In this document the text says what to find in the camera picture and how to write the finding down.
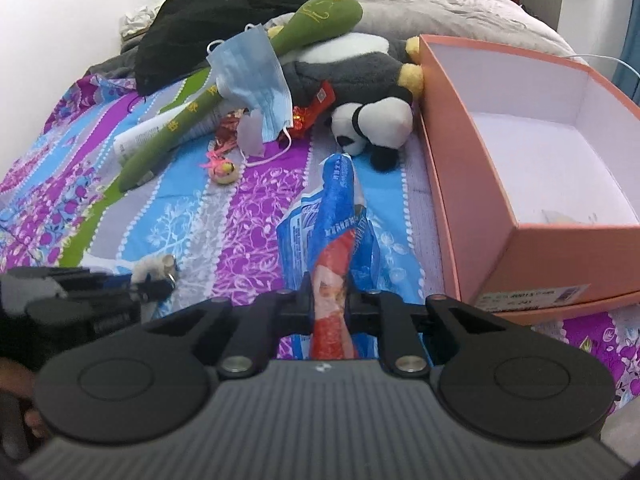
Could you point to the green plush stick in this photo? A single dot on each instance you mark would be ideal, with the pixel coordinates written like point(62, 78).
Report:
point(325, 12)

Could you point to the colourful striped bedsheet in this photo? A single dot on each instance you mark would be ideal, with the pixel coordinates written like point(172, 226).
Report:
point(200, 220)

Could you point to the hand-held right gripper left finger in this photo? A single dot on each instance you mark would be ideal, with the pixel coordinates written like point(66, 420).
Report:
point(304, 301)

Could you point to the grey penguin plush toy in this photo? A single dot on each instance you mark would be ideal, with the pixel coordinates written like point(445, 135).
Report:
point(350, 67)

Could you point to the white tube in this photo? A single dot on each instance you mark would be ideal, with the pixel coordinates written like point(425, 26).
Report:
point(140, 137)

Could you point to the grey quilt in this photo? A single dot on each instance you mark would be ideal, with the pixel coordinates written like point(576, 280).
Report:
point(450, 5)

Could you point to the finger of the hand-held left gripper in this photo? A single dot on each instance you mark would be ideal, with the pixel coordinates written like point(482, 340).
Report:
point(150, 290)
point(95, 277)

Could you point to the black garment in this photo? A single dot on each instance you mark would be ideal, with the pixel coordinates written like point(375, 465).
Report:
point(200, 20)

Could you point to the small round pink toy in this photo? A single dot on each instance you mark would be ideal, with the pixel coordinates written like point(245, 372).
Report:
point(223, 171)

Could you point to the clear plastic wrapper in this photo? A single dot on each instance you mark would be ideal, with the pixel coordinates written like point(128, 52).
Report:
point(250, 132)

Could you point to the blue curtain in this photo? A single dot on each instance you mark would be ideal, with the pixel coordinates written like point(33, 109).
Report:
point(627, 65)

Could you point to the pink cardboard box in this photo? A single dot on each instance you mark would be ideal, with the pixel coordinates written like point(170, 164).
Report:
point(500, 200)

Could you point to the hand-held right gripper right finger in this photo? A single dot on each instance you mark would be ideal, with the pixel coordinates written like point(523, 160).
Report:
point(351, 302)

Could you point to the panda plush toy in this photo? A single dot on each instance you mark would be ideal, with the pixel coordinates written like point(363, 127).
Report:
point(385, 115)

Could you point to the dark grey cloth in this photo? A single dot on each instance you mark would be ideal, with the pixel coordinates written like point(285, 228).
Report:
point(115, 62)

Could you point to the blue and red plastic packet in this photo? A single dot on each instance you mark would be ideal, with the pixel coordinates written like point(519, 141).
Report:
point(340, 200)

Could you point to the blue face mask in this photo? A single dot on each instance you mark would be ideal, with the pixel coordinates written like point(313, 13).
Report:
point(250, 70)

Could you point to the white crumpled cloth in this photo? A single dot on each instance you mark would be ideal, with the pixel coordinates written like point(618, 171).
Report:
point(137, 20)

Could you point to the person's left hand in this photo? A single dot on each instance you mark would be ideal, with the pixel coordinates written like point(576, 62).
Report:
point(31, 422)

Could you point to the pink box lid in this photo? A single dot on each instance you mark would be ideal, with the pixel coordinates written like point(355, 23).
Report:
point(575, 307)

